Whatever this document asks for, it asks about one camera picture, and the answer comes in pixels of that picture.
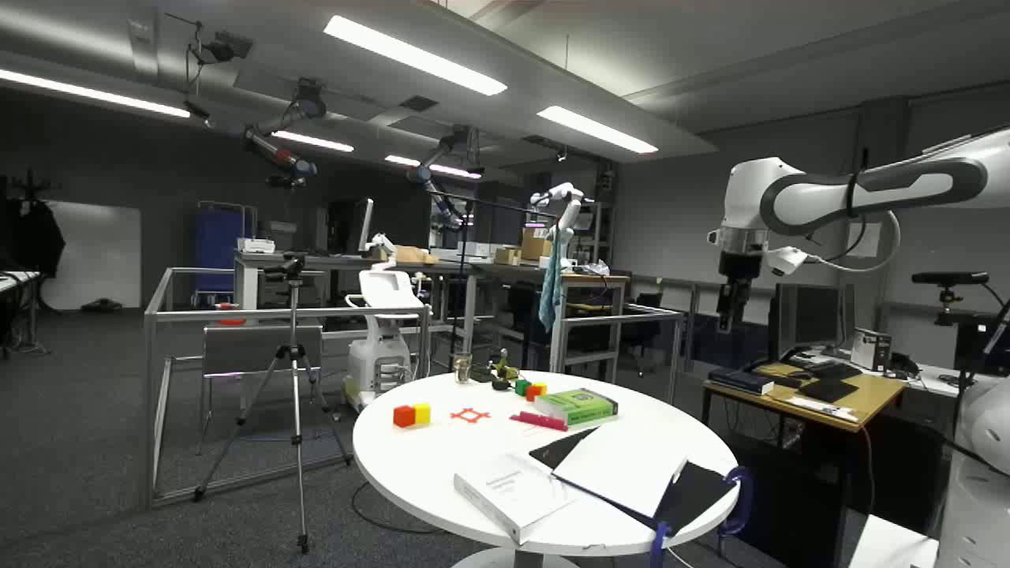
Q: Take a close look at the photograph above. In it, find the green book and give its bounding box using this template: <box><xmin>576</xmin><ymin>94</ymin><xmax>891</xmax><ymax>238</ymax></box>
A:
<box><xmin>532</xmin><ymin>385</ymin><xmax>620</xmax><ymax>428</ymax></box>

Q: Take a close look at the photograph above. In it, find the blue strap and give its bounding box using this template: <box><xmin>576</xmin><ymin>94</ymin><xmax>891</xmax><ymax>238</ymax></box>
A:
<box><xmin>716</xmin><ymin>464</ymin><xmax>754</xmax><ymax>537</ymax></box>
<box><xmin>645</xmin><ymin>517</ymin><xmax>676</xmax><ymax>568</ymax></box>

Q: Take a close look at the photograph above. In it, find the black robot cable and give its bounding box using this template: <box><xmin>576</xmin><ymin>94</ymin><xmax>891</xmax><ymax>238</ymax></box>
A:
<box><xmin>794</xmin><ymin>146</ymin><xmax>910</xmax><ymax>278</ymax></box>

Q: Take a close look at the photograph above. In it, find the dark hanging coat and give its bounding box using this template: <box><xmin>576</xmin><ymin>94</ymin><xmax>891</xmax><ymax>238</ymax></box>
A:
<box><xmin>0</xmin><ymin>172</ymin><xmax>68</xmax><ymax>282</ymax></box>

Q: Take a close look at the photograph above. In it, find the grey panel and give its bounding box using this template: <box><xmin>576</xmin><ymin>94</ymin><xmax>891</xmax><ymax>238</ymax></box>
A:
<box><xmin>199</xmin><ymin>322</ymin><xmax>324</xmax><ymax>376</ymax></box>

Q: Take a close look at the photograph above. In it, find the black camera tripod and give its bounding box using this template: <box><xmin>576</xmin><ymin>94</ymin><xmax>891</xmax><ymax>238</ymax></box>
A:
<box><xmin>189</xmin><ymin>252</ymin><xmax>357</xmax><ymax>559</ymax></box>

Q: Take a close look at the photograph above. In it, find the whiteboard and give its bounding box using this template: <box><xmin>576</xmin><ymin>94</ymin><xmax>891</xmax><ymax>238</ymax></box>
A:
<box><xmin>39</xmin><ymin>198</ymin><xmax>145</xmax><ymax>317</ymax></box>

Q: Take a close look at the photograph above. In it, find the black camera on stand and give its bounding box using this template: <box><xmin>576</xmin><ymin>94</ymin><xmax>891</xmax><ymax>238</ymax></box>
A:
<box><xmin>910</xmin><ymin>268</ymin><xmax>998</xmax><ymax>329</ymax></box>

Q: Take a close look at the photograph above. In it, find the black flat item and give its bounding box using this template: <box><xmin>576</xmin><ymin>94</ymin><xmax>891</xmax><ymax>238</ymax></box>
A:
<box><xmin>797</xmin><ymin>359</ymin><xmax>862</xmax><ymax>405</ymax></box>

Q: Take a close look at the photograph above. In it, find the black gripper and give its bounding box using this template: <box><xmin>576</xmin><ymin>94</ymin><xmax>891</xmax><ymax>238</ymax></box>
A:
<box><xmin>716</xmin><ymin>246</ymin><xmax>763</xmax><ymax>335</ymax></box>

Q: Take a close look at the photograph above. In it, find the blue box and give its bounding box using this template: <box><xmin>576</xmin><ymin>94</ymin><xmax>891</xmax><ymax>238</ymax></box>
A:
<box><xmin>704</xmin><ymin>366</ymin><xmax>778</xmax><ymax>397</ymax></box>

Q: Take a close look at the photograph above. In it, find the metal rail frame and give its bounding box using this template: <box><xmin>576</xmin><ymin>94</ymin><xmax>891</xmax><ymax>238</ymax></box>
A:
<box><xmin>143</xmin><ymin>263</ymin><xmax>435</xmax><ymax>508</ymax></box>

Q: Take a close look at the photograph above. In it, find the long ceiling light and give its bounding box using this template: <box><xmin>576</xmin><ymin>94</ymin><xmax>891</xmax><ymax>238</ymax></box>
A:
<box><xmin>532</xmin><ymin>101</ymin><xmax>659</xmax><ymax>159</ymax></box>
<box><xmin>321</xmin><ymin>14</ymin><xmax>510</xmax><ymax>101</ymax></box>
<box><xmin>381</xmin><ymin>153</ymin><xmax>481</xmax><ymax>183</ymax></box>
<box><xmin>0</xmin><ymin>63</ymin><xmax>194</xmax><ymax>124</ymax></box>
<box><xmin>267</xmin><ymin>128</ymin><xmax>357</xmax><ymax>159</ymax></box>

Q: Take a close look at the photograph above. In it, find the wooden desk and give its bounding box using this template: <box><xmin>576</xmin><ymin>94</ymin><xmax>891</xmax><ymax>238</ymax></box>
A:
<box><xmin>701</xmin><ymin>359</ymin><xmax>910</xmax><ymax>456</ymax></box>

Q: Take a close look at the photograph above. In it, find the white robot base platform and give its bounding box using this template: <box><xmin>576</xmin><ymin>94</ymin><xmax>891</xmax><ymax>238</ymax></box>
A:
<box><xmin>846</xmin><ymin>511</ymin><xmax>943</xmax><ymax>568</ymax></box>

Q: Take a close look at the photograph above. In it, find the black table mat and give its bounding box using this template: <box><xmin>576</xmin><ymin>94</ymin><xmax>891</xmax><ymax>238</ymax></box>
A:
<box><xmin>527</xmin><ymin>423</ymin><xmax>740</xmax><ymax>537</ymax></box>

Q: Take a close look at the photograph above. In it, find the cardboard box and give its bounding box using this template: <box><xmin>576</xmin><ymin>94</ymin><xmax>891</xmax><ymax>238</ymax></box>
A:
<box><xmin>518</xmin><ymin>231</ymin><xmax>553</xmax><ymax>265</ymax></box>

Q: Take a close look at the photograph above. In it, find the ceiling mounted rig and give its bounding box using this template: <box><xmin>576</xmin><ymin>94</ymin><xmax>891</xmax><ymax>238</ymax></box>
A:
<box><xmin>238</xmin><ymin>124</ymin><xmax>321</xmax><ymax>193</ymax></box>

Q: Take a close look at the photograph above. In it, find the dark toy figure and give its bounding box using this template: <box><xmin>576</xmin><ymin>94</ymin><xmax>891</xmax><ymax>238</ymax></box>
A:
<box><xmin>481</xmin><ymin>346</ymin><xmax>521</xmax><ymax>394</ymax></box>

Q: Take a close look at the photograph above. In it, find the teal hanging cloth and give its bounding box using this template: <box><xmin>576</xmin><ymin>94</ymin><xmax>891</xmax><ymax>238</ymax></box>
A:
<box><xmin>535</xmin><ymin>238</ymin><xmax>567</xmax><ymax>335</ymax></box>

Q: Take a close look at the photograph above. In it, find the blue cabinet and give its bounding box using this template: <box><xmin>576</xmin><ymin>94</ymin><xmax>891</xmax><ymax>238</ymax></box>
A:
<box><xmin>189</xmin><ymin>201</ymin><xmax>254</xmax><ymax>304</ymax></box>

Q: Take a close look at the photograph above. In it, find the orange and yellow block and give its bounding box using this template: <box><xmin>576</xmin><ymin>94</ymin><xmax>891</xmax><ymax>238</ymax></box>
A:
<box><xmin>392</xmin><ymin>401</ymin><xmax>435</xmax><ymax>433</ymax></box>

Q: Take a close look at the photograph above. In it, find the white ultrasound machine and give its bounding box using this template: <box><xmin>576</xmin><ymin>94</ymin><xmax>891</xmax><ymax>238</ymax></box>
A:
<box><xmin>339</xmin><ymin>196</ymin><xmax>432</xmax><ymax>412</ymax></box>

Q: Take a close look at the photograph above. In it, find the ceiling mounted black device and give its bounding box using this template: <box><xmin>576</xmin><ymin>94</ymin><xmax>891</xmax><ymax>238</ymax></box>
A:
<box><xmin>186</xmin><ymin>29</ymin><xmax>254</xmax><ymax>124</ymax></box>

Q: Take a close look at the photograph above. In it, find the metal workbench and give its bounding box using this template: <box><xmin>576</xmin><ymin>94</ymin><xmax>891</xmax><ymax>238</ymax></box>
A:
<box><xmin>420</xmin><ymin>263</ymin><xmax>688</xmax><ymax>405</ymax></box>

